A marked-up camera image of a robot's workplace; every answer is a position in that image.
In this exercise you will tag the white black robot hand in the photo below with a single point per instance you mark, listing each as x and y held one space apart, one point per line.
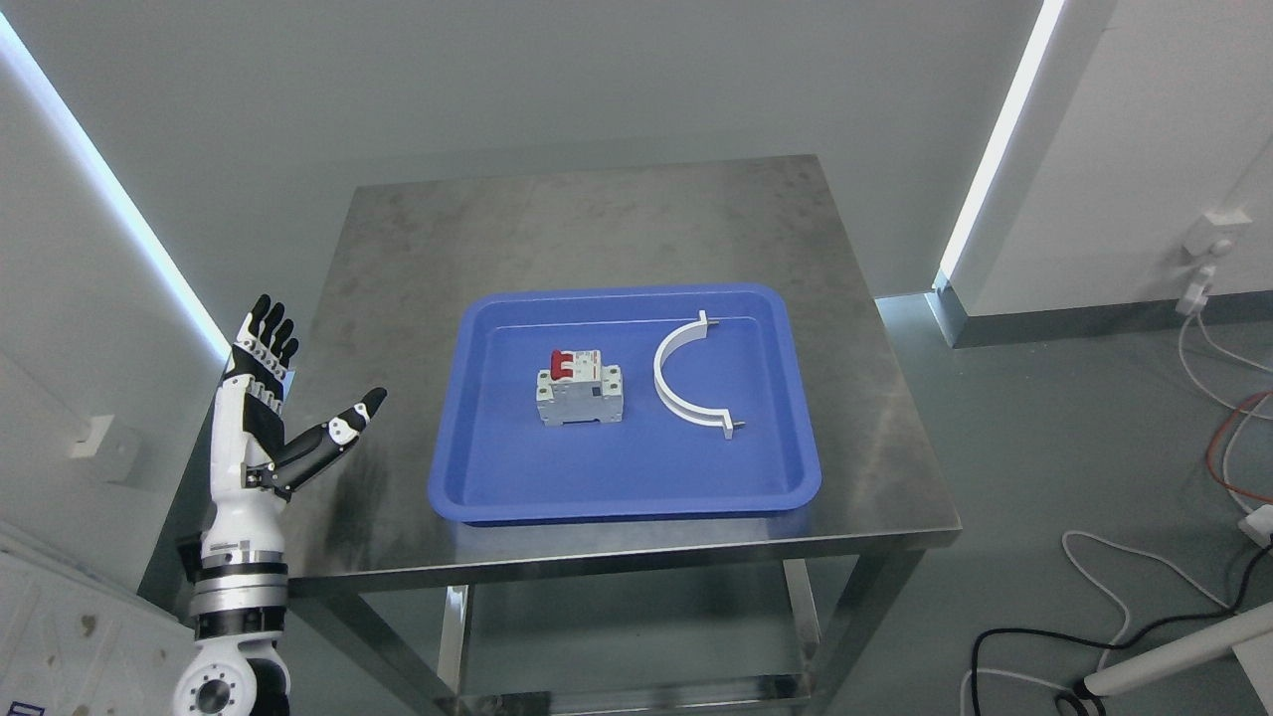
242 428

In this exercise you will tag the grey red circuit breaker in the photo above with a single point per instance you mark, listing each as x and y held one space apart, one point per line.
577 387

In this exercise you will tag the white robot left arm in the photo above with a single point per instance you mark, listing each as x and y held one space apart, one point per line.
239 609

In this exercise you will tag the blue plastic tray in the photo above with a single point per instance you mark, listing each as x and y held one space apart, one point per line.
495 462

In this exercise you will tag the white curved pipe clamp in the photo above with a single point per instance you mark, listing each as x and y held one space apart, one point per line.
697 377

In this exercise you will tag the white plug adapter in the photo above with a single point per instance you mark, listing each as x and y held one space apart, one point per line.
1196 294

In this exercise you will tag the white tube stand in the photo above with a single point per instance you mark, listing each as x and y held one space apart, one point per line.
1246 636

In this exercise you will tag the white wall box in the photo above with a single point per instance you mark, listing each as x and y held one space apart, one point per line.
108 453

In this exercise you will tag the white wall socket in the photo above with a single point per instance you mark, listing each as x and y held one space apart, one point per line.
1215 234

